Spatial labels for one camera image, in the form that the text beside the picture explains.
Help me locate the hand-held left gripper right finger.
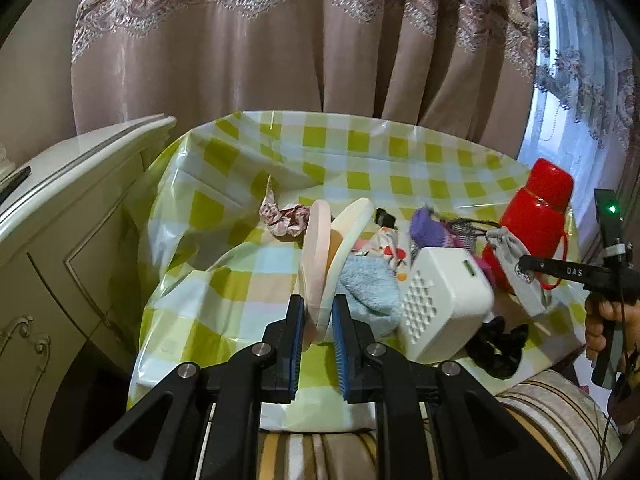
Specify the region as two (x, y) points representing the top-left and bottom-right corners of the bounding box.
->
(332, 294), (573, 480)

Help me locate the pink cloth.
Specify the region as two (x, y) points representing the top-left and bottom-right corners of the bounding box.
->
(475, 255), (496, 286)

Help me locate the person's right hand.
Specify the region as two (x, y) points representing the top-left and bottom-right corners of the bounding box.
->
(585, 300), (640, 361)

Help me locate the sheer floral curtain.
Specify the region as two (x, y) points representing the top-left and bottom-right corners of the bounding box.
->
(517, 0), (640, 271)

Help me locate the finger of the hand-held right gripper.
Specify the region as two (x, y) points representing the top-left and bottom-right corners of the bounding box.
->
(519, 254), (590, 287)

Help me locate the cream white cabinet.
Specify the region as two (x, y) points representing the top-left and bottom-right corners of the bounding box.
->
(0, 114), (178, 466)

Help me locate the green white checkered tablecloth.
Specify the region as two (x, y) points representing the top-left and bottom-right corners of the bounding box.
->
(125, 110), (588, 433)

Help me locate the red thermos bottle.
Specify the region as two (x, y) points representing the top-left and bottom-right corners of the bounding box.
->
(481, 158), (573, 293)

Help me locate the brown patterned curtain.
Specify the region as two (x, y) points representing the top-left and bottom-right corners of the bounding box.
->
(70, 0), (543, 161)

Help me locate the pink round foam pad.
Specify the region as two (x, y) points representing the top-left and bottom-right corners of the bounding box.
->
(300, 200), (332, 343)

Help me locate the light blue fluffy towel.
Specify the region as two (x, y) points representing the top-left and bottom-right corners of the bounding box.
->
(336, 255), (403, 338)

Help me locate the red white floral scrunchie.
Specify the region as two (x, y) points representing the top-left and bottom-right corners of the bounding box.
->
(258, 175), (313, 238)

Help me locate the dark grey sock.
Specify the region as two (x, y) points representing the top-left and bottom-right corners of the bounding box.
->
(440, 217), (501, 251)

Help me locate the black scrunchie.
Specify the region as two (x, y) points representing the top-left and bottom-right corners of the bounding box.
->
(470, 317), (531, 380)

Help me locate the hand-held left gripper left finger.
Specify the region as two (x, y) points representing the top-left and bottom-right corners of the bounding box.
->
(57, 295), (306, 480)

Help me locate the white perforated plastic box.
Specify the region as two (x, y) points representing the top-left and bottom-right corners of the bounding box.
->
(399, 246), (496, 363)

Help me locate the purple fluffy sock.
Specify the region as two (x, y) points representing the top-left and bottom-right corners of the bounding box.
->
(410, 207), (463, 250)

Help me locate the black cable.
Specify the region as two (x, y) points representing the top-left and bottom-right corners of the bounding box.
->
(602, 260), (637, 461)

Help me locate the colourful printed cloth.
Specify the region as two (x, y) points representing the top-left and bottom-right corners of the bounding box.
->
(357, 227), (413, 281)

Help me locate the grey drawstring pouch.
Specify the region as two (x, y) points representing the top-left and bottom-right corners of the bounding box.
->
(486, 227), (553, 317)

